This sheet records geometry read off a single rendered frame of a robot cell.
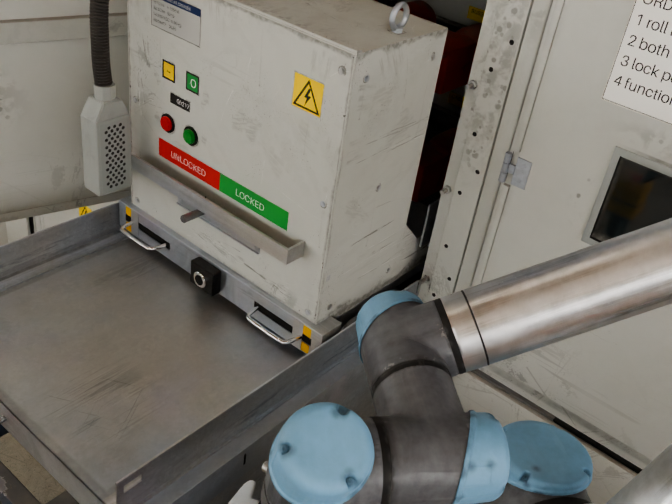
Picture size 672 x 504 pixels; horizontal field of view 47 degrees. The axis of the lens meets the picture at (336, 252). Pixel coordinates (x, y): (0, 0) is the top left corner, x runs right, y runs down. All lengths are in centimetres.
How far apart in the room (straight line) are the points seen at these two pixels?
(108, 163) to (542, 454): 87
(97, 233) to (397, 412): 103
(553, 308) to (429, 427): 17
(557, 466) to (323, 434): 40
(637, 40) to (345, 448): 72
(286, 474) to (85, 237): 105
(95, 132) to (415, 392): 86
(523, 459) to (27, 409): 73
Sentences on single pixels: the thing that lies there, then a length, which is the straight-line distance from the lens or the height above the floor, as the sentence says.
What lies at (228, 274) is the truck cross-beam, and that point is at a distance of 137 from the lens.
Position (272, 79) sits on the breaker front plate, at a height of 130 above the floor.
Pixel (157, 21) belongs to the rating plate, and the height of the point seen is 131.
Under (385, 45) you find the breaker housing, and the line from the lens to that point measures 109.
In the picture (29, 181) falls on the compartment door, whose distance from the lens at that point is 168.
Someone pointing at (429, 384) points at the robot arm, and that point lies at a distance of 67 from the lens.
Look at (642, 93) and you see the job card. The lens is 112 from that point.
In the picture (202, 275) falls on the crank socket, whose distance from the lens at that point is 139.
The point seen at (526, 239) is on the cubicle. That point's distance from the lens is 126.
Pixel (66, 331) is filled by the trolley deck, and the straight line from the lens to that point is 138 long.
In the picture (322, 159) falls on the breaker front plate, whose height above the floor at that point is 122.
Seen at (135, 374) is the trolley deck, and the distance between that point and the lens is 129.
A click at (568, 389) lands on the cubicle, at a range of 136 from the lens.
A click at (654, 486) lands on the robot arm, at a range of 80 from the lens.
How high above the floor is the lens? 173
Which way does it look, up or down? 34 degrees down
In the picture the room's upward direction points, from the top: 9 degrees clockwise
